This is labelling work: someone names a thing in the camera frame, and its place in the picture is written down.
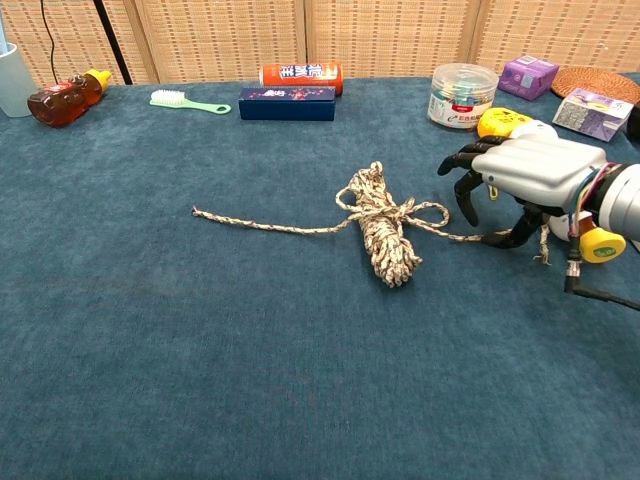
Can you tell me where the yellow tape measure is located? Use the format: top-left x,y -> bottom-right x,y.
476,106 -> 534,201

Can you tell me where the navy blue rectangular box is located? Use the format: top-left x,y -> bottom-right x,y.
238,86 -> 337,122

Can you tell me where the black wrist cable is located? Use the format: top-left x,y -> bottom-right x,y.
563,249 -> 640,312

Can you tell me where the beige braided rope bundle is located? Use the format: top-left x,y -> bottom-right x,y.
191,160 -> 553,290

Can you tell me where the white bottle yellow cap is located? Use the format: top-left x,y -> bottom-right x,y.
507,119 -> 627,265

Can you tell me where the thin black hanging cable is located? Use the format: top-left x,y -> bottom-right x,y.
39,0 -> 62,86

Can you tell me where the black stand pole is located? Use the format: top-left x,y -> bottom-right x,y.
92,0 -> 134,86

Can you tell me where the bamboo folding screen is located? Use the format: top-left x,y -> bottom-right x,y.
0,0 -> 640,86

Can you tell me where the plain purple carton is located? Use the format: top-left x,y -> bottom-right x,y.
497,55 -> 561,102

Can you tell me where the teal tablecloth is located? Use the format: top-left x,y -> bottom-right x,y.
0,73 -> 640,480

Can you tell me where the orange drink can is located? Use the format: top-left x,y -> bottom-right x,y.
258,61 -> 345,97

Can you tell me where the mint green brush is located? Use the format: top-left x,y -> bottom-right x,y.
149,89 -> 233,116

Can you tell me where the clear jar of clips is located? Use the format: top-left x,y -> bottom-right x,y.
426,62 -> 500,132

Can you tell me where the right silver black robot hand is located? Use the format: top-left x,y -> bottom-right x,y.
437,135 -> 610,250

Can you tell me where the light blue plastic cup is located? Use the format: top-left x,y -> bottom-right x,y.
0,42 -> 39,119

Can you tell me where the purple carton with photo print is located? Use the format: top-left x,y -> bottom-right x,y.
551,87 -> 635,144

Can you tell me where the amber bear syrup bottle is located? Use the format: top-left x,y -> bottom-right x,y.
27,68 -> 113,129

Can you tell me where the round woven rattan coaster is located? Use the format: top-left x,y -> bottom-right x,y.
551,66 -> 640,107

